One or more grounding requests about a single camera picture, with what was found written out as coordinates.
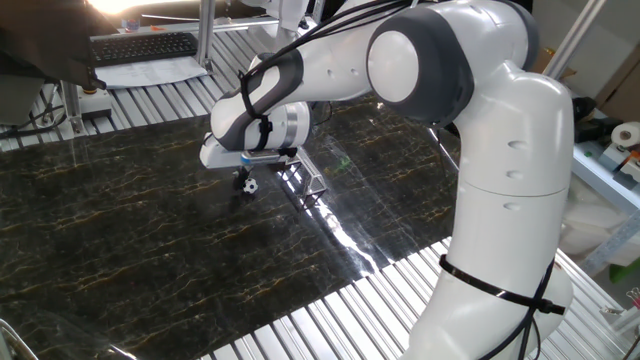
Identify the upright aluminium profile post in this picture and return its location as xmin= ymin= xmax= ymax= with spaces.
xmin=195 ymin=0 xmax=217 ymax=72

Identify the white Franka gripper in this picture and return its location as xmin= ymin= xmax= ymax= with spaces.
xmin=199 ymin=132 xmax=301 ymax=193

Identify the white emergency stop box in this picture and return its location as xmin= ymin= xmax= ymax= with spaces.
xmin=74 ymin=87 xmax=114 ymax=121

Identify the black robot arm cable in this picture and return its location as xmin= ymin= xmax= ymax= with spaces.
xmin=238 ymin=0 xmax=556 ymax=360

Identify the white shelf board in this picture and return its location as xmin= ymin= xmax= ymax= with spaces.
xmin=572 ymin=139 xmax=640 ymax=214

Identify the black marble-pattern mat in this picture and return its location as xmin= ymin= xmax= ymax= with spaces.
xmin=0 ymin=94 xmax=461 ymax=360

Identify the dark brown cloth cover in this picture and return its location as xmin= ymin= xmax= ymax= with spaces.
xmin=0 ymin=0 xmax=119 ymax=91

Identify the brown cardboard box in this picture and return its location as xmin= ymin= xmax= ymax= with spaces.
xmin=532 ymin=47 xmax=576 ymax=81

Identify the black device on shelf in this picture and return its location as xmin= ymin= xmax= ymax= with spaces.
xmin=572 ymin=96 xmax=599 ymax=124

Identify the white paper roll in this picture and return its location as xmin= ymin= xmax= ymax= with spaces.
xmin=610 ymin=121 xmax=640 ymax=149

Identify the white paper sheet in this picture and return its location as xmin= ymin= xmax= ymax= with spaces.
xmin=94 ymin=55 xmax=209 ymax=90

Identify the black computer keyboard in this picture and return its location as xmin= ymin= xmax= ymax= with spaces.
xmin=89 ymin=32 xmax=200 ymax=68

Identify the slanted aluminium profile post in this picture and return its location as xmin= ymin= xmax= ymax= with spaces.
xmin=542 ymin=0 xmax=609 ymax=81

